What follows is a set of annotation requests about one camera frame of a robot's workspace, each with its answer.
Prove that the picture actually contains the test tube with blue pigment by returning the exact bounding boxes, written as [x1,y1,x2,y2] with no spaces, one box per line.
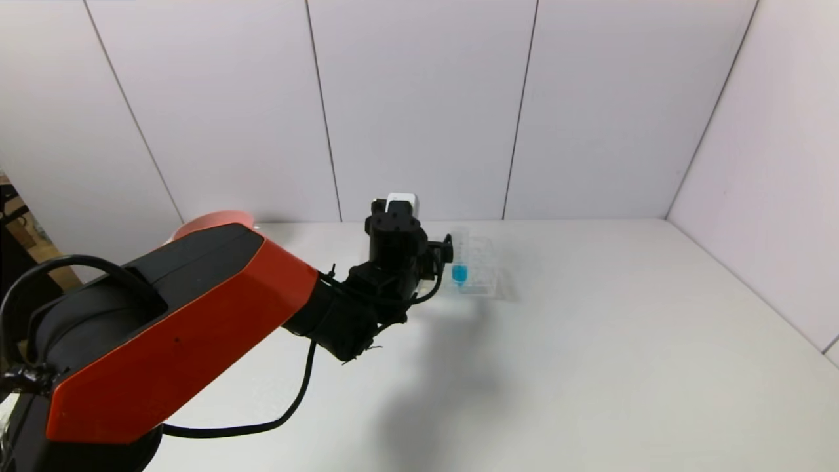
[451,227,470,288]

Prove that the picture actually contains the pink bowl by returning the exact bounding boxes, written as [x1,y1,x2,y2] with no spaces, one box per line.
[172,210,254,245]

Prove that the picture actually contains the black chair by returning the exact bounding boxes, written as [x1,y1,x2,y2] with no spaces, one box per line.
[0,184,66,309]

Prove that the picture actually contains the clear acrylic test tube rack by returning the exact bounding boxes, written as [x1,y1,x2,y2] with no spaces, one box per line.
[451,236,500,298]

